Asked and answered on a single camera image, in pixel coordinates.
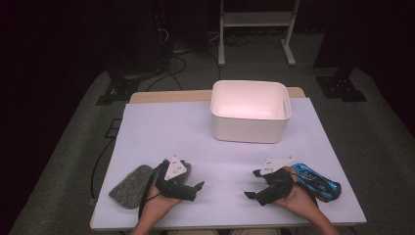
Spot person's right hand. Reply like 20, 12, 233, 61
273, 165, 320, 219

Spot person's left hand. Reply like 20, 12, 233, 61
142, 186, 183, 219

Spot white plastic bin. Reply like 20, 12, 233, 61
209, 79, 293, 145

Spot grey fluffy cloth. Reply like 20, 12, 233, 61
108, 164, 155, 211

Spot black cable beside table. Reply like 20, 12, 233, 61
90, 118, 123, 201

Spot black stand base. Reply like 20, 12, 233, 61
95, 69, 142, 107
315, 67, 368, 103

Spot right hand-held gripper cable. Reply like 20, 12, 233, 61
293, 172, 320, 210

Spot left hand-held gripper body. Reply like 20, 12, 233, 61
156, 156, 197, 197

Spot black floor cables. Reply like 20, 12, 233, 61
145, 28, 222, 93

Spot white metal stand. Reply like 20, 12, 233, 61
217, 0, 301, 68

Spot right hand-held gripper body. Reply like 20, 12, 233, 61
257, 156, 295, 207

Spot hand-held gripper cable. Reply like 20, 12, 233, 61
293, 172, 320, 210
138, 163, 164, 220

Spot blue toy car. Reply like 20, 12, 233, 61
291, 163, 343, 204

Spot left hand-held gripper cable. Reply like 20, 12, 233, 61
138, 163, 164, 220

